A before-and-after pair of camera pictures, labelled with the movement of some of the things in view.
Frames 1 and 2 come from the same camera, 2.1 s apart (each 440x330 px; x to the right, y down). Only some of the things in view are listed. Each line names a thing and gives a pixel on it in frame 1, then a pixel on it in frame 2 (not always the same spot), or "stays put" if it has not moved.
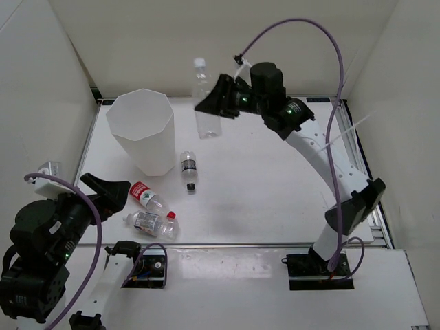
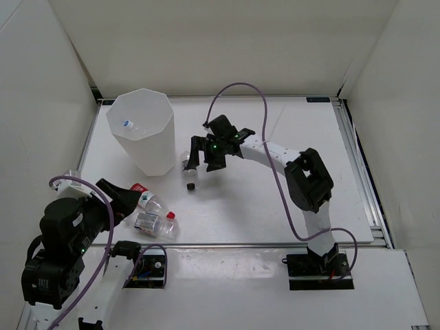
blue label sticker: (317, 100) stays put
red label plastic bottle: (150, 199) stays put
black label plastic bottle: (189, 169) stays put
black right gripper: (214, 103) -> (203, 144)
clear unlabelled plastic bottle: (209, 126) -> (128, 124)
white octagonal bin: (142, 123) stays put
